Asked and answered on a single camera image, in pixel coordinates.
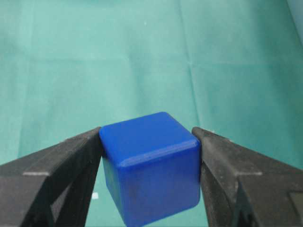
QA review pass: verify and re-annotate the green table cloth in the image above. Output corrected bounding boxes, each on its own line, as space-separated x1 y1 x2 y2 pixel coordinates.
0 0 303 227

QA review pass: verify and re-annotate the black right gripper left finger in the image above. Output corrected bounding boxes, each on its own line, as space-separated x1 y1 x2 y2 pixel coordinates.
0 128 103 227

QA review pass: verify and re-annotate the blue block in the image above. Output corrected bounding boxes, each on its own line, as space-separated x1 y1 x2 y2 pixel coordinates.
99 112 201 227

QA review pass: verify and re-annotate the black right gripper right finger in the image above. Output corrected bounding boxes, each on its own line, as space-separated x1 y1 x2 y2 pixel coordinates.
192 127 303 227

